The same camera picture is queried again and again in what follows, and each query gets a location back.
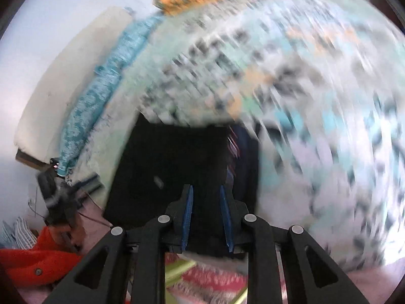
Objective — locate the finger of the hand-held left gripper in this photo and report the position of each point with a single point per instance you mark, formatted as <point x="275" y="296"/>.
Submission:
<point x="90" y="184"/>

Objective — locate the pink green patterned cloth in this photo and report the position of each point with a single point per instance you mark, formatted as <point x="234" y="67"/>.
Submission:
<point x="205" y="278"/>

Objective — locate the white cushion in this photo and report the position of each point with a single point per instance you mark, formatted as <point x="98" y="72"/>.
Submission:
<point x="63" y="85"/>

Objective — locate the patterned white bed sheet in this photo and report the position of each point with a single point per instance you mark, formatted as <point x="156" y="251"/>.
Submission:
<point x="316" y="101"/>

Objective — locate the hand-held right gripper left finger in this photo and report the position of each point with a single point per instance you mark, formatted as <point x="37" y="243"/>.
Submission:
<point x="188" y="215"/>

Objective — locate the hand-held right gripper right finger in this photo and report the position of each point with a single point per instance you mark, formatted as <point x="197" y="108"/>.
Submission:
<point x="226" y="218"/>

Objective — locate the wooden bed frame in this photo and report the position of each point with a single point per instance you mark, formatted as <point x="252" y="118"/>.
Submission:
<point x="31" y="160"/>

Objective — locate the teal floral cloth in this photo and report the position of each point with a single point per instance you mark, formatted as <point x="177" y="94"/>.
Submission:
<point x="95" y="101"/>

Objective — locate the blue white striped cloth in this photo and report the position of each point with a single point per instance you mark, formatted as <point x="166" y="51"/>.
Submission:
<point x="17" y="232"/>

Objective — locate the black pants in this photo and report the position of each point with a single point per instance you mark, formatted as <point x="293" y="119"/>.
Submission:
<point x="177" y="158"/>

